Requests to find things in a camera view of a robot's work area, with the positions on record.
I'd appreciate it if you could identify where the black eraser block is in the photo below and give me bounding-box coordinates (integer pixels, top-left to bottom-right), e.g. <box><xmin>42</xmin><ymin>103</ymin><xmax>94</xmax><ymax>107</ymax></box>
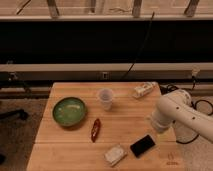
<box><xmin>130</xmin><ymin>135</ymin><xmax>155</xmax><ymax>158</ymax></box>

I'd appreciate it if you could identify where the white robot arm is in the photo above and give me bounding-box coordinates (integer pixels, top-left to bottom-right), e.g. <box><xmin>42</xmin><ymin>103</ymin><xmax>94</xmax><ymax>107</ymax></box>
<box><xmin>150</xmin><ymin>89</ymin><xmax>213</xmax><ymax>143</ymax></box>

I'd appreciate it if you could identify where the translucent ceramic cup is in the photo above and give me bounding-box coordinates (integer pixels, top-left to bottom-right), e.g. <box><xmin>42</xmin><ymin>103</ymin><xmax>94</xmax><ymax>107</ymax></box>
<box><xmin>97</xmin><ymin>88</ymin><xmax>114</xmax><ymax>111</ymax></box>

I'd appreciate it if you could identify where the white wrapped packet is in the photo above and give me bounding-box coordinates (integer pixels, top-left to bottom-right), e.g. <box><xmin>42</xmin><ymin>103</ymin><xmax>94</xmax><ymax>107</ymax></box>
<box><xmin>133</xmin><ymin>82</ymin><xmax>156</xmax><ymax>99</ymax></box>

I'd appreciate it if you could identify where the red chili pepper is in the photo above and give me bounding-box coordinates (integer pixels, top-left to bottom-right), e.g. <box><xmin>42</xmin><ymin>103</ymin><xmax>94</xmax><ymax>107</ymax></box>
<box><xmin>91</xmin><ymin>118</ymin><xmax>101</xmax><ymax>142</ymax></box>

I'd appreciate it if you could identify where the green bowl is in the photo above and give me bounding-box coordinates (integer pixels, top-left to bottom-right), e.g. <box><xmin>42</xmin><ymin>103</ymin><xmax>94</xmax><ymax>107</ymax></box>
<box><xmin>52</xmin><ymin>97</ymin><xmax>87</xmax><ymax>127</ymax></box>

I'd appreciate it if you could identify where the white sponge block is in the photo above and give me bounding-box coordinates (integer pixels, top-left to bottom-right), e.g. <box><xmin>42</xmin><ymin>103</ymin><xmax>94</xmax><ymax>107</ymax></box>
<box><xmin>104</xmin><ymin>144</ymin><xmax>127</xmax><ymax>167</ymax></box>

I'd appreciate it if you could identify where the black office chair base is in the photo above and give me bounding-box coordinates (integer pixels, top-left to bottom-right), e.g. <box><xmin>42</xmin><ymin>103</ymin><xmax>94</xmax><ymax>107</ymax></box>
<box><xmin>0</xmin><ymin>109</ymin><xmax>29</xmax><ymax>120</ymax></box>

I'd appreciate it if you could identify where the black floor cable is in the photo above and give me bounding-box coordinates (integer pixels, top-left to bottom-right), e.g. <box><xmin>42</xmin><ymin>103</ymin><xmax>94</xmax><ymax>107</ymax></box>
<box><xmin>159</xmin><ymin>84</ymin><xmax>213</xmax><ymax>145</ymax></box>

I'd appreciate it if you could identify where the black hanging cable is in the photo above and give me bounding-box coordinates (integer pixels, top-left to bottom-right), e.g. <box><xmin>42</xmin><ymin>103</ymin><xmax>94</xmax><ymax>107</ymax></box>
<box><xmin>119</xmin><ymin>11</ymin><xmax>156</xmax><ymax>82</ymax></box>

